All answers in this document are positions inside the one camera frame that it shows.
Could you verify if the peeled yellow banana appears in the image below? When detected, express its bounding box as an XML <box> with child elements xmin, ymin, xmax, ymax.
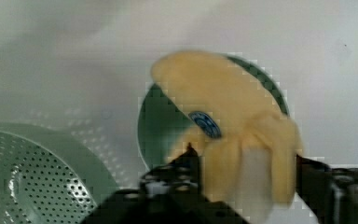
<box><xmin>151</xmin><ymin>50</ymin><xmax>304</xmax><ymax>224</ymax></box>

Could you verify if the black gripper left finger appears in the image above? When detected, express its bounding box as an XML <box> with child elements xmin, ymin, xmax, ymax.
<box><xmin>139</xmin><ymin>143</ymin><xmax>202</xmax><ymax>199</ymax></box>

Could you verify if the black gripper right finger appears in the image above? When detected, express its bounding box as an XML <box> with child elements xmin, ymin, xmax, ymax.
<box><xmin>296</xmin><ymin>156</ymin><xmax>358</xmax><ymax>224</ymax></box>

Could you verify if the green perforated colander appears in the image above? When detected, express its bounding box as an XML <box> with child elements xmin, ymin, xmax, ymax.
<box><xmin>0</xmin><ymin>123</ymin><xmax>118</xmax><ymax>224</ymax></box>

